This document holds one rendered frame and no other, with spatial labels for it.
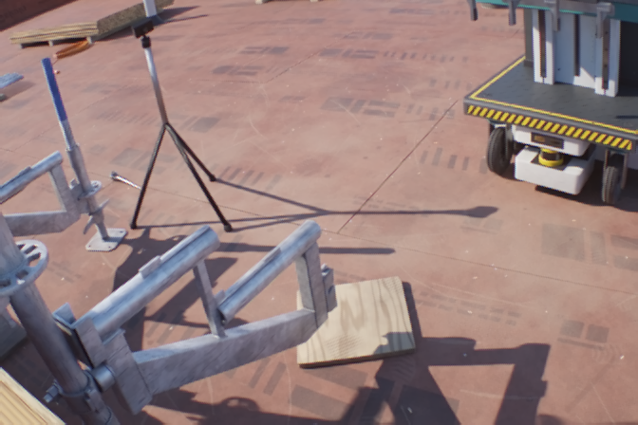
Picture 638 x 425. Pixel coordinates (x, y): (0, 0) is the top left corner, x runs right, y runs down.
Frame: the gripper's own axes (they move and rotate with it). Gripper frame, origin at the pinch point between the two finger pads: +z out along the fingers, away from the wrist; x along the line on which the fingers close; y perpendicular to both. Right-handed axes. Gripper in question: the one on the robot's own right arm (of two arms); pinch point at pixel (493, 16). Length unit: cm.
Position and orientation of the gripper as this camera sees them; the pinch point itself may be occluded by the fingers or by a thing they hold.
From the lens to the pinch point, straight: 174.7
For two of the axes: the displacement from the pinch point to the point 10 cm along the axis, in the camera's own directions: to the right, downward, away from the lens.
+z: 1.5, 8.7, 4.8
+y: 6.6, -4.4, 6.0
